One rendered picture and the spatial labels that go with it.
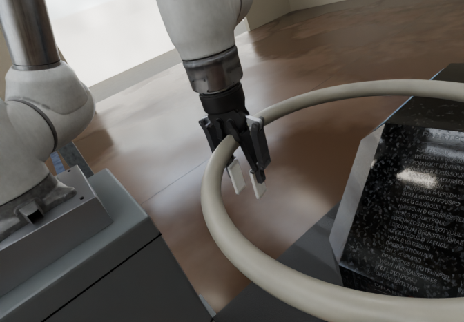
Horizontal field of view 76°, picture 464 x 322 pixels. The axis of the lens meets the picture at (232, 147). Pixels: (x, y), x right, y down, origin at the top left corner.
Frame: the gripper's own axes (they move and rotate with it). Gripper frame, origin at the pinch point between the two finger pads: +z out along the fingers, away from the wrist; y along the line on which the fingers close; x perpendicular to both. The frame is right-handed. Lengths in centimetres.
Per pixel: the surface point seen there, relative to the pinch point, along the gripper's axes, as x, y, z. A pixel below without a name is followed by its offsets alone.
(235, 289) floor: 16, -41, 85
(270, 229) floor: 53, -42, 84
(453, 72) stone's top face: 50, 31, -1
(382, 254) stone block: 6.3, 23.1, 19.2
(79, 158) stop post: 17, -125, 24
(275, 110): 10.1, 3.4, -10.5
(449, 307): -20.1, 33.3, -10.6
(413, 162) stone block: 19.2, 26.3, 5.1
